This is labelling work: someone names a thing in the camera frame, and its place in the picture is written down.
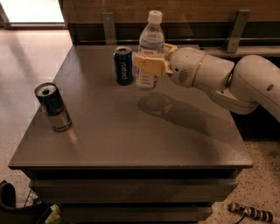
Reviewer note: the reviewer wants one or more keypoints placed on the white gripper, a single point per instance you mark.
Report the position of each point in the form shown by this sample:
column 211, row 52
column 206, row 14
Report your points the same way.
column 183, row 66

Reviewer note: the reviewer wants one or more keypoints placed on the clear plastic water bottle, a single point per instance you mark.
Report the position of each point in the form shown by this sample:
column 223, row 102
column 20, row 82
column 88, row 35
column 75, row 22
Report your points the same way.
column 151, row 42

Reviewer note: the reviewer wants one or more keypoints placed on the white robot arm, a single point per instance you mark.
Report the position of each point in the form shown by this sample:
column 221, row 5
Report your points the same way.
column 238, row 87

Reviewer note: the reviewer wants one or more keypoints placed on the blue pepsi can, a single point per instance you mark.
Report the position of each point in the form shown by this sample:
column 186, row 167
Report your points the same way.
column 123, row 65

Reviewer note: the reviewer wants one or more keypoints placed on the redbull can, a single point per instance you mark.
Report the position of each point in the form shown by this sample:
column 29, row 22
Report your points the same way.
column 51, row 101

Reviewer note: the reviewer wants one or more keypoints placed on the grey drawer cabinet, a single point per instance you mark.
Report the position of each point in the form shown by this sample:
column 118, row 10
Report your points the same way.
column 160, row 157

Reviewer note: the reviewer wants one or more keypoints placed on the black white striped tool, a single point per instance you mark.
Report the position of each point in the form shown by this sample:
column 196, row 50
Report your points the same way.
column 251, row 212

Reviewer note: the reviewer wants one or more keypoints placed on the green packet on floor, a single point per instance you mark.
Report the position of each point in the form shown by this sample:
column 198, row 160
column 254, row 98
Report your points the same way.
column 55, row 216

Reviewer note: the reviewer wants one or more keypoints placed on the left metal wall bracket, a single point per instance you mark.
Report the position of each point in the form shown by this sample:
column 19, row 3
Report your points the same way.
column 109, row 27

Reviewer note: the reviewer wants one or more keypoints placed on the metal wall bracket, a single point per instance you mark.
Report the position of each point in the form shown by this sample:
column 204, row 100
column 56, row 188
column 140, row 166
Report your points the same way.
column 109, row 27
column 236, row 31

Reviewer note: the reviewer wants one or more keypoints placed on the right metal wall bracket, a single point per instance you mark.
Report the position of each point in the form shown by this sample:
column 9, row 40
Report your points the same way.
column 236, row 31

